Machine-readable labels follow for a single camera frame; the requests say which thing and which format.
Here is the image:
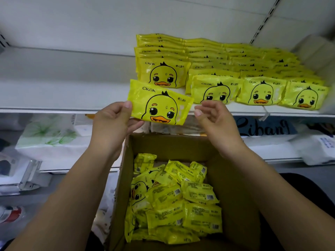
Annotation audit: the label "person's right hand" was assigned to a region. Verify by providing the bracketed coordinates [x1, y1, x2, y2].
[194, 100, 245, 157]

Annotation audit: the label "person's left hand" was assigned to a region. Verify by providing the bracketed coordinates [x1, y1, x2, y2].
[90, 101, 146, 160]

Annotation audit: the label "yellow packet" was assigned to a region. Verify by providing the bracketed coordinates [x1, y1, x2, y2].
[128, 79, 194, 126]

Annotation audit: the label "brown cardboard box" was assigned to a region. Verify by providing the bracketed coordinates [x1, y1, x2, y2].
[107, 133, 262, 251]

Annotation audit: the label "white metal shelf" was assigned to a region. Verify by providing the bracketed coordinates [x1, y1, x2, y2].
[0, 0, 335, 173]

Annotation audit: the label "person's right forearm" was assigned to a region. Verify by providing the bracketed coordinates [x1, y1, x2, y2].
[224, 143, 335, 251]

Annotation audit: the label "person's left forearm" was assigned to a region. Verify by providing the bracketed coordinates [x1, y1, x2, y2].
[8, 148, 121, 251]

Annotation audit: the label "person's left cream clog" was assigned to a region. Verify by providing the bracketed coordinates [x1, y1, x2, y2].
[91, 185, 118, 244]

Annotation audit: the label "white pegboard shelf unit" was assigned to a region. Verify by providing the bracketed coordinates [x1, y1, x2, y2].
[0, 154, 53, 196]

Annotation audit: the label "person's black trousers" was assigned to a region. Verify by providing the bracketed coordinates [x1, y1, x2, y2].
[0, 172, 335, 251]

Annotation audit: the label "green white tissue pack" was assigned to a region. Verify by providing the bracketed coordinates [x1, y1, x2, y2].
[16, 113, 76, 150]

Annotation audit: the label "blue white roll pack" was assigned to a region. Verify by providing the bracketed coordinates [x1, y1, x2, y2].
[290, 130, 335, 166]

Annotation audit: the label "pack of red-capped bottles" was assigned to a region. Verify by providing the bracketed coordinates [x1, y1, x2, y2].
[0, 205, 24, 224]

